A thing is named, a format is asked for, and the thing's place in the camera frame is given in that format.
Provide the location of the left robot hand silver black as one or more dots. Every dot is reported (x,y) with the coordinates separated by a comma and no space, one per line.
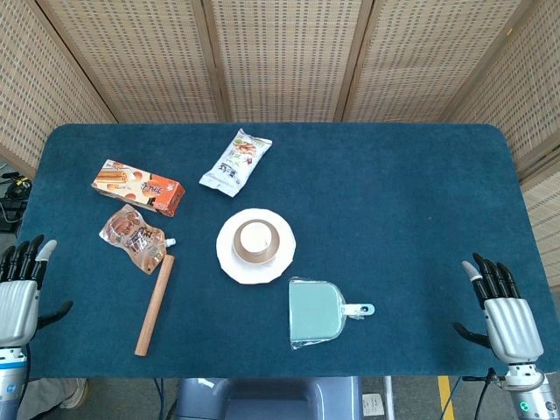
(17,306)

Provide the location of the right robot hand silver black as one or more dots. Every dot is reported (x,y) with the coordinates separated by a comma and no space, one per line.
(512,324)

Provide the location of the white paper cup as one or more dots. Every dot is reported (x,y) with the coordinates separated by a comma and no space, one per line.
(255,238)

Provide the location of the right robot arm grey-blue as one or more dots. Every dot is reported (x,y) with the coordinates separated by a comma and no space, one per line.
(531,394)

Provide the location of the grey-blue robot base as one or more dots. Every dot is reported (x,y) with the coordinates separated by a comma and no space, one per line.
(262,400)

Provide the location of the white shoe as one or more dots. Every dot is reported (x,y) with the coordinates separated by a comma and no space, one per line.
(79,394)

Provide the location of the woven bamboo screen panel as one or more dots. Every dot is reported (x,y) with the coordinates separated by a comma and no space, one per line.
(39,87)
(284,61)
(516,96)
(140,61)
(429,61)
(544,210)

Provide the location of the brown spout pouch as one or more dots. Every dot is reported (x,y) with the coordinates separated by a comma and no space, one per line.
(131,236)

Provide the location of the wooden rolling pin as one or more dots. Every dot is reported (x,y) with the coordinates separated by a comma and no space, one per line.
(155,306)

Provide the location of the metal table leg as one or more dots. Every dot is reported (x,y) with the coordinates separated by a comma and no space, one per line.
(388,398)

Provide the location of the blue felt table cover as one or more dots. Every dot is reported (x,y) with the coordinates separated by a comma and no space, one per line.
(394,219)

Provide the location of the white paper label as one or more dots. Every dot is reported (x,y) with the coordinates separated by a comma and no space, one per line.
(373,404)

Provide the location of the orange biscuit box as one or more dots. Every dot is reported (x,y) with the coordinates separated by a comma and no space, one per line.
(131,186)

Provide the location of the white plate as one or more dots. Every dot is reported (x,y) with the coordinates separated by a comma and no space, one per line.
(227,262)

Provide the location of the beige bowl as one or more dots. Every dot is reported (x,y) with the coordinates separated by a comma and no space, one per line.
(275,249)

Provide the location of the white snack bag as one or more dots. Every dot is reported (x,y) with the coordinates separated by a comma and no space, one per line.
(234,164)

